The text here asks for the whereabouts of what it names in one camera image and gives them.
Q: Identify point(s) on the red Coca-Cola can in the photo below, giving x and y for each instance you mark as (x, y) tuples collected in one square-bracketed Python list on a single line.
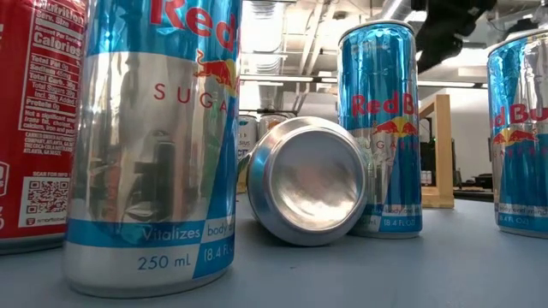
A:
[(38, 128)]

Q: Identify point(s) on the white Celsius Arctic Vibe can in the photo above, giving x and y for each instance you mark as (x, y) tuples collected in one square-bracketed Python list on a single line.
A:
[(247, 137)]

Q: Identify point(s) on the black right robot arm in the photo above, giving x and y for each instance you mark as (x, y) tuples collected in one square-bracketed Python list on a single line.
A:
[(445, 25)]

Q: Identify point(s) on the silver round ceiling duct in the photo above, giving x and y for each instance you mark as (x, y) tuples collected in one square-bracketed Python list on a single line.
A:
[(396, 7)]

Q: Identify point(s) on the long ceiling light strip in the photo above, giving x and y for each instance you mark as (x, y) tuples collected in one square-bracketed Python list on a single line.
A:
[(449, 84), (276, 78)]

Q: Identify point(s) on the dark background desk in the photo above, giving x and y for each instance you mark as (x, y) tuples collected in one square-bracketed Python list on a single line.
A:
[(471, 194)]

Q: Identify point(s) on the ribbed silver ventilation duct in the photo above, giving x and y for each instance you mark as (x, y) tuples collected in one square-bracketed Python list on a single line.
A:
[(263, 38)]

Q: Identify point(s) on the green Sprite can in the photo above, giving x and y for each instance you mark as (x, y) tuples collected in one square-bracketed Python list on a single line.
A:
[(312, 184)]

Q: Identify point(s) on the blue silver Red Bull can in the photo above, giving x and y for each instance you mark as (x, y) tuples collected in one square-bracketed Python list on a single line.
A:
[(381, 85), (150, 171), (518, 149)]

